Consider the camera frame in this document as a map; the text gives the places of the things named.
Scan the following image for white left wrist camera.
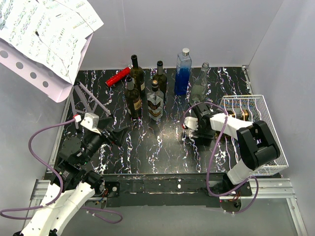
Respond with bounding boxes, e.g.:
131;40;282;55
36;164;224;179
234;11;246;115
73;113;101;135

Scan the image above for clear liquor bottle gold label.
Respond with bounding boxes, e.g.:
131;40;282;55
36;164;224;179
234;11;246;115
147;80;164;120

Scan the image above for dark wine bottle white label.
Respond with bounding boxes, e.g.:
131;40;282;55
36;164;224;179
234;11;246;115
129;55;145;97

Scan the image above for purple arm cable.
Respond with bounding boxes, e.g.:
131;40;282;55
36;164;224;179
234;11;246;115
183;102;259;213
0;118;123;224

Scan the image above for blue square glass bottle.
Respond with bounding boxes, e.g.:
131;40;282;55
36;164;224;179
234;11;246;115
174;48;192;95

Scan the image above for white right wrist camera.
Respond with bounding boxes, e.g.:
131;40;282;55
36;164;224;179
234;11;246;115
182;117;198;131

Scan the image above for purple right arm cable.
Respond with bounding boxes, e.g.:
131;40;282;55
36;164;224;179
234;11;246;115
183;102;259;213

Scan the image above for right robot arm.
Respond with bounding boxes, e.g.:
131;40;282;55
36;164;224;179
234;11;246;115
183;102;281;196

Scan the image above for sheet music pages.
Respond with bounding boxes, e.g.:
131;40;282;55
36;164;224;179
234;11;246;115
0;0;103;84

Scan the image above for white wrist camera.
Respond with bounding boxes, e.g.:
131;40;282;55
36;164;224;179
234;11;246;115
73;113;101;135
182;117;198;131

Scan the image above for white wire wine rack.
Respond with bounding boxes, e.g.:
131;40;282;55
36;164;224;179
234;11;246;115
220;95;288;176

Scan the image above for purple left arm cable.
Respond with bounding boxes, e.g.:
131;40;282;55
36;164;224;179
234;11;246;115
0;118;123;224

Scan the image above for dark green wine bottle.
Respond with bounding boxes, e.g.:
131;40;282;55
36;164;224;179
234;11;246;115
153;60;167;102

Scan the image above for red glitter microphone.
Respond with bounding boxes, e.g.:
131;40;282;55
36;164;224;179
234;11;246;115
105;65;131;87

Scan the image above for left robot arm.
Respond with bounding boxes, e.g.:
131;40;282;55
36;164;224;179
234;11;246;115
15;113;128;236

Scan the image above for lilac music stand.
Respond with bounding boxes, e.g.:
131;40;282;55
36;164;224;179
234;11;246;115
0;39;113;117

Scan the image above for clear glass bottle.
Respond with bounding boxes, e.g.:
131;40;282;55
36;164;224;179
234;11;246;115
189;62;210;106

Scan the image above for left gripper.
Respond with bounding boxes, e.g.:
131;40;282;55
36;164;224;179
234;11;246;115
80;117;129;165

